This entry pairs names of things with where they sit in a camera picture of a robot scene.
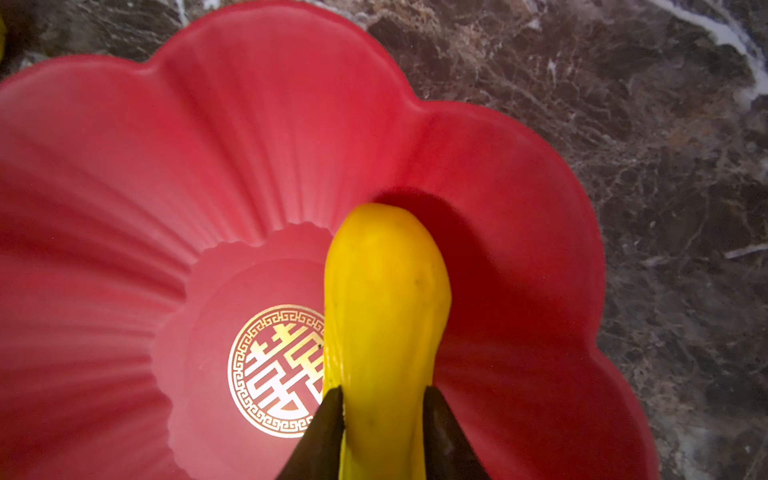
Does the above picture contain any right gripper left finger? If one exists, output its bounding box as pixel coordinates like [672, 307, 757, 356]
[277, 387, 345, 480]

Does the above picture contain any red flower-shaped fruit bowl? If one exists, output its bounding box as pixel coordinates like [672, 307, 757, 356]
[1, 1, 660, 479]

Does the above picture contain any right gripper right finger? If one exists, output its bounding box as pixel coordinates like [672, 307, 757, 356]
[423, 386, 490, 480]

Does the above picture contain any long yellow fake fruit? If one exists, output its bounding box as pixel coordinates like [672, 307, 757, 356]
[323, 203, 452, 479]

